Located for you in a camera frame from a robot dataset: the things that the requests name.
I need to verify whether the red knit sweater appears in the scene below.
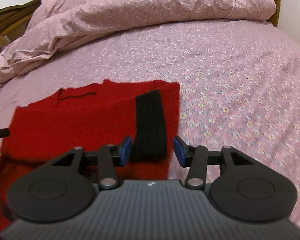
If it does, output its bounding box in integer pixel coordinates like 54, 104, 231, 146
0, 80, 180, 231

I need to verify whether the pink floral bed sheet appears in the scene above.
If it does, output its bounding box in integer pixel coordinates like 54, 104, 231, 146
0, 20, 300, 227

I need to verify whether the wooden headboard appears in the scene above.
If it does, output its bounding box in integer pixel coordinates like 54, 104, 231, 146
0, 0, 281, 52

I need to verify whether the pink quilted duvet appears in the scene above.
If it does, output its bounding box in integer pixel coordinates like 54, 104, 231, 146
0, 0, 276, 83

